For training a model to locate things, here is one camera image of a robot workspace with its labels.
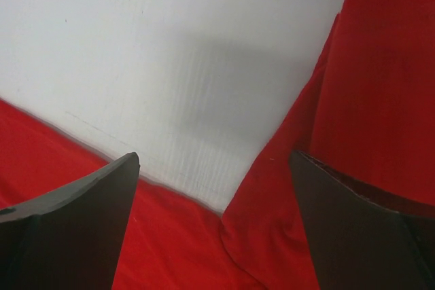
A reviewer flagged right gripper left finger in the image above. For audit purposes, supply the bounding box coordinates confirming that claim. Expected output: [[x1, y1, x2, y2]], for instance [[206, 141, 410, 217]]
[[1, 153, 140, 289]]

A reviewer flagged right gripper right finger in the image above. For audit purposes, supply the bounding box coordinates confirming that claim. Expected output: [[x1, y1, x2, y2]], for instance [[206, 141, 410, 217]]
[[290, 151, 434, 289]]

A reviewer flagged red t shirt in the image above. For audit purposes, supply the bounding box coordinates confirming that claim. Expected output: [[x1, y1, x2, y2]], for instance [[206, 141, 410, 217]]
[[1, 0, 434, 289]]

